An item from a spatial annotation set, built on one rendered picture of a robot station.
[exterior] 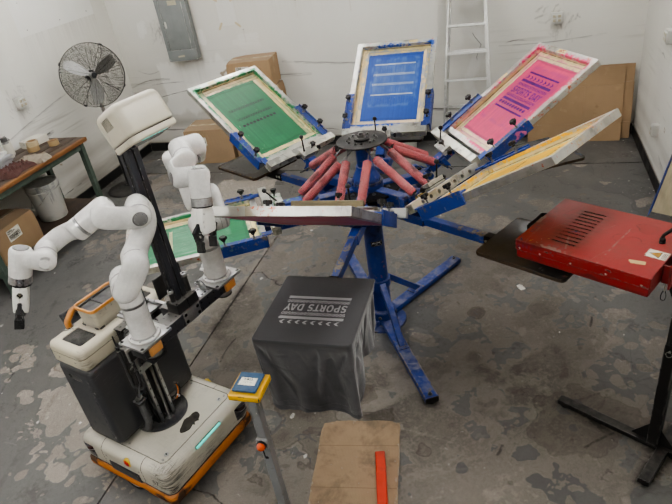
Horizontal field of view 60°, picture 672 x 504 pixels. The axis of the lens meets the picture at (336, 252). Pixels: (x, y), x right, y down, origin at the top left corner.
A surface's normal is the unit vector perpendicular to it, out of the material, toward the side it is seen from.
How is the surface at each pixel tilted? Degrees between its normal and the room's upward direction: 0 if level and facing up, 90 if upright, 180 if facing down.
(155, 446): 0
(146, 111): 64
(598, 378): 0
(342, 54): 90
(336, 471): 3
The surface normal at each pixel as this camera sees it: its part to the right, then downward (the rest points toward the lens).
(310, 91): -0.26, 0.53
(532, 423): -0.14, -0.85
